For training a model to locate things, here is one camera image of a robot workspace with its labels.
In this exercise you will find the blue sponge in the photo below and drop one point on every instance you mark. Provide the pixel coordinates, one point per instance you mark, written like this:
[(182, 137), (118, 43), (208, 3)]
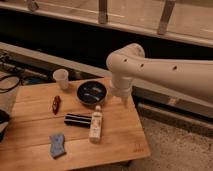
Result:
[(57, 145)]

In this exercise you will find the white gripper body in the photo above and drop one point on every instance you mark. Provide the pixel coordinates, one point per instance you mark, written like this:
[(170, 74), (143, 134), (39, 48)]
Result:
[(120, 87)]

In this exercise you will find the metal railing frame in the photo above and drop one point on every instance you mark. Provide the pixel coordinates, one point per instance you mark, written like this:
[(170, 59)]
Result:
[(188, 21)]

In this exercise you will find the dark ceramic bowl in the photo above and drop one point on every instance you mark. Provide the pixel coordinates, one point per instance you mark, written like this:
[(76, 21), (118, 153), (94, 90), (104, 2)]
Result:
[(91, 92)]

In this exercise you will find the red pocket knife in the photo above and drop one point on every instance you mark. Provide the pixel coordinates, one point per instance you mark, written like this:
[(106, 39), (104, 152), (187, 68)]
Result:
[(56, 104)]

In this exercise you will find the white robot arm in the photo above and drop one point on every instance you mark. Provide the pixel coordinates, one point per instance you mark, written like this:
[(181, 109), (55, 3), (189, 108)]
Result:
[(190, 77)]

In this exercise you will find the black striped box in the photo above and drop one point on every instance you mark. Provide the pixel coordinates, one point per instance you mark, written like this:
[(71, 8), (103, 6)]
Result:
[(77, 120)]

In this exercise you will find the white bottle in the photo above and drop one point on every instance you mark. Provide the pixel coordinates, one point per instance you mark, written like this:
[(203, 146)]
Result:
[(96, 125)]

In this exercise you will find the white plastic cup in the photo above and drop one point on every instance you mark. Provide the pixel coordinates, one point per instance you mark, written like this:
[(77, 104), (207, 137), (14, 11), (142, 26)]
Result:
[(61, 77)]

